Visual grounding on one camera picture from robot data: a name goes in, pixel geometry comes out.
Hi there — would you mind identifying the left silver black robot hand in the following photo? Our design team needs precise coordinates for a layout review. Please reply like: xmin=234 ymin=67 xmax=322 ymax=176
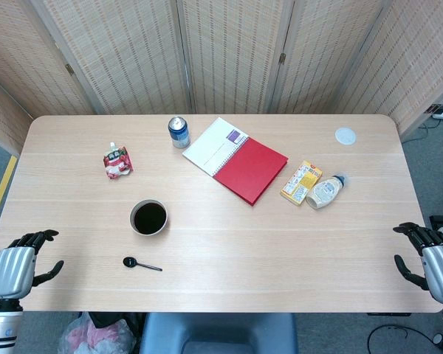
xmin=0 ymin=229 xmax=65 ymax=299

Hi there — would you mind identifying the blue soda can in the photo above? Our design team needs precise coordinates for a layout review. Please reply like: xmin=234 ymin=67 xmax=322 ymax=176
xmin=167 ymin=116 xmax=191 ymax=149

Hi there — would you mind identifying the bamboo folding screen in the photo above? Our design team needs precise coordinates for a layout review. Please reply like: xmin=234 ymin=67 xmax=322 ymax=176
xmin=0 ymin=0 xmax=443 ymax=158

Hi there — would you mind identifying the open red spiral notebook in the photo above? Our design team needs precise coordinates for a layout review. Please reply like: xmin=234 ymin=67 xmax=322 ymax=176
xmin=182 ymin=117 xmax=289 ymax=207

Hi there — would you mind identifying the black floor cable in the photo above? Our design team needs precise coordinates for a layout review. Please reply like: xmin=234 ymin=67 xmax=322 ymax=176
xmin=367 ymin=324 xmax=443 ymax=354

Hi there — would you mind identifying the round white lid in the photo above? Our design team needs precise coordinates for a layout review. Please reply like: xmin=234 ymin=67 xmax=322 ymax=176
xmin=334 ymin=126 xmax=358 ymax=146

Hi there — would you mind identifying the clear plastic bag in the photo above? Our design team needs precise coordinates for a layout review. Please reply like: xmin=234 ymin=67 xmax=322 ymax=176
xmin=58 ymin=312 xmax=137 ymax=354

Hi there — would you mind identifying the small black spoon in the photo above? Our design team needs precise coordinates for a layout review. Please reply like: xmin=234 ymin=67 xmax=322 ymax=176
xmin=123 ymin=256 xmax=163 ymax=273

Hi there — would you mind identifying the blue grey chair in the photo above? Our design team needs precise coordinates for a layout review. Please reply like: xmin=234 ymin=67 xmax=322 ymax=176
xmin=138 ymin=312 xmax=299 ymax=354

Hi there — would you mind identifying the red drink pouch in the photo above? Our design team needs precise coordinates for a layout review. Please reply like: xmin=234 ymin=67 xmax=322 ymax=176
xmin=103 ymin=142 xmax=134 ymax=181

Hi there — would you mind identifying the white mayonnaise squeeze bottle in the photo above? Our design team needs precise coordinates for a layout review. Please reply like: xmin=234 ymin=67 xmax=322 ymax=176
xmin=305 ymin=173 xmax=350 ymax=211

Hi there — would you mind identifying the cup of black coffee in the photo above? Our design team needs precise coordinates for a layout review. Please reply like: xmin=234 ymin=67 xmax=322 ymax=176
xmin=128 ymin=199 xmax=169 ymax=237

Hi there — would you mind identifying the yellow snack box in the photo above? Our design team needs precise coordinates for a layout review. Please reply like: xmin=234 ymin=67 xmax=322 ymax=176
xmin=280 ymin=159 xmax=324 ymax=207

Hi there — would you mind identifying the yellow floor tape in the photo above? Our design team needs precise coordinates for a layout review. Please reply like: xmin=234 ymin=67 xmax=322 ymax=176
xmin=0 ymin=155 xmax=18 ymax=240

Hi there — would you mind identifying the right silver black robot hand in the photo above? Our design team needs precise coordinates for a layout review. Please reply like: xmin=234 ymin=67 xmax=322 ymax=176
xmin=392 ymin=221 xmax=443 ymax=305

